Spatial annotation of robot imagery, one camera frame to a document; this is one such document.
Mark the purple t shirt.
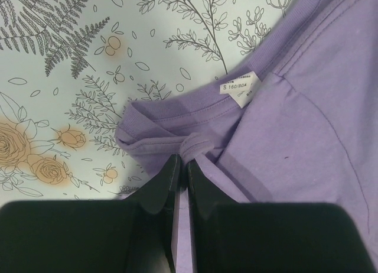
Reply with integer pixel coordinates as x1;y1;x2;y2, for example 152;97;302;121
115;0;377;262

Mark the floral table mat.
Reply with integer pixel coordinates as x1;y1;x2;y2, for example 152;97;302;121
1;0;296;204

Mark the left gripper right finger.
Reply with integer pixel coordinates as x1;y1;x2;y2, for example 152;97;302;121
187;161;375;272

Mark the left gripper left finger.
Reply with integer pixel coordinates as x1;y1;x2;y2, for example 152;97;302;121
1;155;181;272

